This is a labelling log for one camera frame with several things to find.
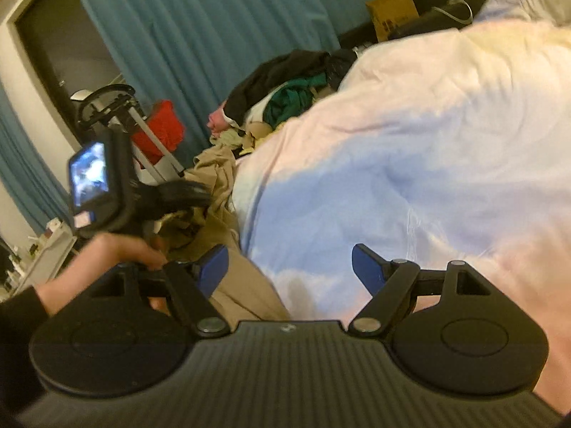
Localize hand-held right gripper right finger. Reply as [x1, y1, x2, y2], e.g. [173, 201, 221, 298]
[347, 243, 491, 338]

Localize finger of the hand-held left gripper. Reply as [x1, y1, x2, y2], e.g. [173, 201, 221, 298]
[136, 179, 213, 223]

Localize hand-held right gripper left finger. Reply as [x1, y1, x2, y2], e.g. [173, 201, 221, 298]
[87, 244, 231, 338]

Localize tan garment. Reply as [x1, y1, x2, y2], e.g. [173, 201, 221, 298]
[156, 147, 292, 322]

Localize person's left forearm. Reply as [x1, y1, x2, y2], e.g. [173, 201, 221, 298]
[0, 259, 96, 413]

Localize pale yellow clothes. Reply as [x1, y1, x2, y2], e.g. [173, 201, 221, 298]
[209, 124, 273, 158]

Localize person's left hand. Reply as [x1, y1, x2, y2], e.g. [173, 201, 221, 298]
[74, 233, 168, 286]

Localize red cloth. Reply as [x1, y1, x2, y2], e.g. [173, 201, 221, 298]
[133, 100, 186, 167]

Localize pink cloth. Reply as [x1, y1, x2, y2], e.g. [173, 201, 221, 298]
[208, 102, 233, 138]

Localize narrow blue curtain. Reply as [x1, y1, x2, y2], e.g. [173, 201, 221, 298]
[0, 84, 74, 234]

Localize pastel cloud print blanket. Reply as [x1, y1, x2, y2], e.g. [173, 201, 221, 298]
[231, 18, 571, 411]

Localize green garment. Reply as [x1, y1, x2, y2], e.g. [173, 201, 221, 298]
[263, 76, 332, 128]

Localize dark door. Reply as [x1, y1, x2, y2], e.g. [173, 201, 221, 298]
[15, 0, 126, 137]

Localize wide blue curtain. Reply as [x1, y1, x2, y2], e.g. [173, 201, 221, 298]
[66, 0, 404, 171]

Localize yellow paper bag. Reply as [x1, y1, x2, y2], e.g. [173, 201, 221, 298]
[366, 0, 420, 44]

